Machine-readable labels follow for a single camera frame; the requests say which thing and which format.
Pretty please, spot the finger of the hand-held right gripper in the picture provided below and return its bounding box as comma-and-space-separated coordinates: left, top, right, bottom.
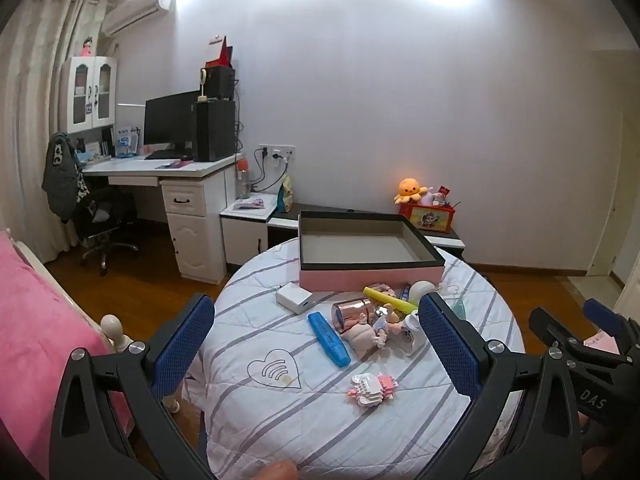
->
582, 298, 640, 361
529, 306, 583, 361

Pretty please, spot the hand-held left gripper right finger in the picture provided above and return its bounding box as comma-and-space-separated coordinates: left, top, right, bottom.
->
417, 291, 584, 480

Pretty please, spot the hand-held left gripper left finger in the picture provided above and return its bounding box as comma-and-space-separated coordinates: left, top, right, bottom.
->
49, 292, 221, 480

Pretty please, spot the teal round disc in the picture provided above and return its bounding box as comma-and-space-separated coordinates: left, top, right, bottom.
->
440, 295, 467, 319

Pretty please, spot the white astronaut toy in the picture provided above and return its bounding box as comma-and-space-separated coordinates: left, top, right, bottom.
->
400, 280, 446, 357

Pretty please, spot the yellow highlighter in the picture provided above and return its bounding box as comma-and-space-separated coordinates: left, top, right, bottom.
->
363, 286, 418, 315

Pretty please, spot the small doll figure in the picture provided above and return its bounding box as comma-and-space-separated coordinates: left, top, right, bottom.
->
342, 310, 401, 361

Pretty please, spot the pink block toy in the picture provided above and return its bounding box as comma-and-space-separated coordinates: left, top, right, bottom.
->
347, 372, 398, 406

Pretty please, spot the small white box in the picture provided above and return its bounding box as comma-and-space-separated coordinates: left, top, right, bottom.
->
276, 283, 315, 315

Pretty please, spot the pink tray box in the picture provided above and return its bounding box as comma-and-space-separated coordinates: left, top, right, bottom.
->
298, 211, 446, 293

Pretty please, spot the pink printed blanket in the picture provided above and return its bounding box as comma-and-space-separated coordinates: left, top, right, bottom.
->
582, 330, 622, 352

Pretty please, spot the rose gold cup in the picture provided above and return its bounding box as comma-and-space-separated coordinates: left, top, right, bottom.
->
331, 298, 383, 335

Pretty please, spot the black and white low cabinet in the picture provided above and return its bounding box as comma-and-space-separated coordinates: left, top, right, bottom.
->
267, 202, 468, 262

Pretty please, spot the white striped quilt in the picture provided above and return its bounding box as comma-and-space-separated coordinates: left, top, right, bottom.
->
182, 237, 526, 480

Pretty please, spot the white desk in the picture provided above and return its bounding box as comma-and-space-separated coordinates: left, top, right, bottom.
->
80, 152, 242, 282

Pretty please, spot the white nightstand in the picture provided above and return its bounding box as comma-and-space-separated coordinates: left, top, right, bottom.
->
220, 192, 279, 267

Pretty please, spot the red toy box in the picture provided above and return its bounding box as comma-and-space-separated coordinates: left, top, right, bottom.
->
398, 202, 456, 233

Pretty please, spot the black office chair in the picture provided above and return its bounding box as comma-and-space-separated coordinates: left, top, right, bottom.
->
75, 187, 140, 277

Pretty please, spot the white door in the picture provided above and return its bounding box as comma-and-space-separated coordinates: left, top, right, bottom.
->
587, 50, 640, 318

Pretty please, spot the orange octopus plush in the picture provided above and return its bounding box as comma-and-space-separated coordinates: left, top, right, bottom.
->
394, 178, 430, 205

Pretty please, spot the clear bottle with red cap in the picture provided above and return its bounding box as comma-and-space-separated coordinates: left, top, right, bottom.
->
236, 158, 251, 199

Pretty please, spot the blue snack bag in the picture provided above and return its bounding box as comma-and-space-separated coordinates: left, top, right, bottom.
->
276, 176, 295, 212

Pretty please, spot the grey patterned jacket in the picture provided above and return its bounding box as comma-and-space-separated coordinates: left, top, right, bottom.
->
41, 132, 91, 223

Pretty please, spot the blue document holder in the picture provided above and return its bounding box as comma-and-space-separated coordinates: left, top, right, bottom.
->
115, 127, 139, 157

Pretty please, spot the black computer tower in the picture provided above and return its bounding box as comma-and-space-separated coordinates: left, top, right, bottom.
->
192, 100, 237, 162

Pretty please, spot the black computer monitor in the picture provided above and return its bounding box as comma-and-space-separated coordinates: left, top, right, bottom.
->
144, 91, 201, 153

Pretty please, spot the black speaker box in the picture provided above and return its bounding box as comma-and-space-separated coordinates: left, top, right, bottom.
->
205, 66, 236, 101

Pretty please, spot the white glass-door cabinet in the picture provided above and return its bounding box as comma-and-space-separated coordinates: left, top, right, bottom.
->
60, 55, 118, 135

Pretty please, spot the beige curtain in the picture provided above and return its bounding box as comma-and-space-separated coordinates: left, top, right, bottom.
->
0, 0, 108, 266

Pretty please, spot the red paper bag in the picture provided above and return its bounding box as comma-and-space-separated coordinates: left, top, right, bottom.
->
205, 36, 234, 68

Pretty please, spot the white air conditioner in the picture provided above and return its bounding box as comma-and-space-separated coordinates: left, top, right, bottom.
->
100, 0, 176, 37

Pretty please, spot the white wooden bed frame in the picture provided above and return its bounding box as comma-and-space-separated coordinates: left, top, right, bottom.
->
0, 230, 182, 413

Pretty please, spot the black charger cable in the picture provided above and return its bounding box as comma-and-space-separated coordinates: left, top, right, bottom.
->
249, 149, 282, 194

